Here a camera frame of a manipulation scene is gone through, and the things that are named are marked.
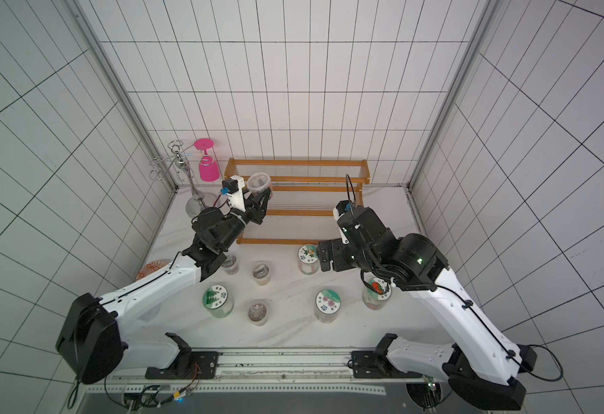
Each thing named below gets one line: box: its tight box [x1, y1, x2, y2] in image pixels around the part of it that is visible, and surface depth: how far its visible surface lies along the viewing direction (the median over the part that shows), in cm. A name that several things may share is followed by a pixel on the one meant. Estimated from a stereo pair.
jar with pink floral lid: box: [314, 288, 341, 324], surface depth 79 cm
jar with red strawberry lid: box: [361, 276, 392, 311], surface depth 81 cm
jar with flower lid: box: [296, 244, 320, 276], surface depth 89 cm
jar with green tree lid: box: [201, 284, 234, 319], surface depth 79 cm
